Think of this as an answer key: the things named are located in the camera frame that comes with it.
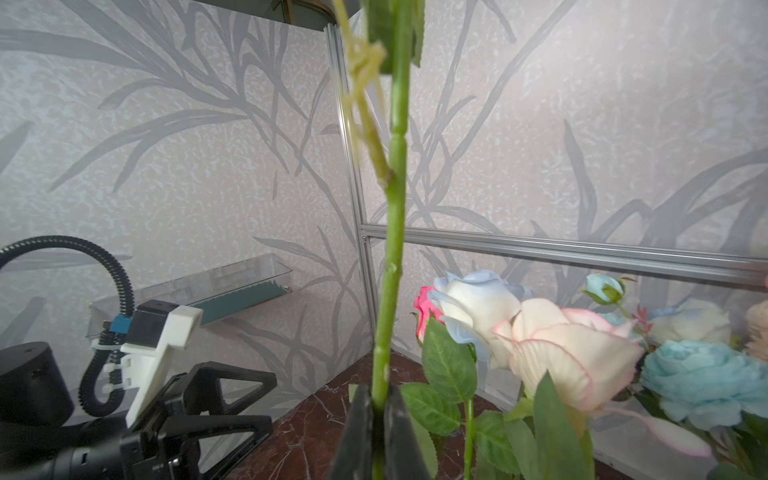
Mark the peach cream rose stem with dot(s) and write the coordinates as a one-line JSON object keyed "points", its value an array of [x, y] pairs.
{"points": [[391, 45]]}

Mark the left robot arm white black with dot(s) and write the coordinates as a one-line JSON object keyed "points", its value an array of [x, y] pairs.
{"points": [[46, 433]]}

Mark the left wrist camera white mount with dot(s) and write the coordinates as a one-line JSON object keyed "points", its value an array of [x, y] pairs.
{"points": [[156, 331]]}

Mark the blue white rose stem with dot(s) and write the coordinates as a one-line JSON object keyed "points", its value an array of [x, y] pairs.
{"points": [[691, 319]]}

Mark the cream white rose stem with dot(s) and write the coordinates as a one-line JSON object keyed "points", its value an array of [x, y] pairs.
{"points": [[588, 360]]}

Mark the clear plastic wall shelf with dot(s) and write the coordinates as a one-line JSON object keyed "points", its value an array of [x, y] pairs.
{"points": [[224, 291]]}

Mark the light blue white rose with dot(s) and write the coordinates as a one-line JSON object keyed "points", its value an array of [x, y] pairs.
{"points": [[455, 317]]}

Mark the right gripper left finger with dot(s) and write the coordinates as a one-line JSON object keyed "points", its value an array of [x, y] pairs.
{"points": [[354, 455]]}

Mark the horizontal aluminium frame bar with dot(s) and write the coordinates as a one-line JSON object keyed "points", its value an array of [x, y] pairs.
{"points": [[691, 265]]}

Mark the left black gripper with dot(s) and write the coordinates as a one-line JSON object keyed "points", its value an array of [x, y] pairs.
{"points": [[168, 440]]}

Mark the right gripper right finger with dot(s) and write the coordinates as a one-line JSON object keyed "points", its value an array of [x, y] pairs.
{"points": [[403, 459]]}

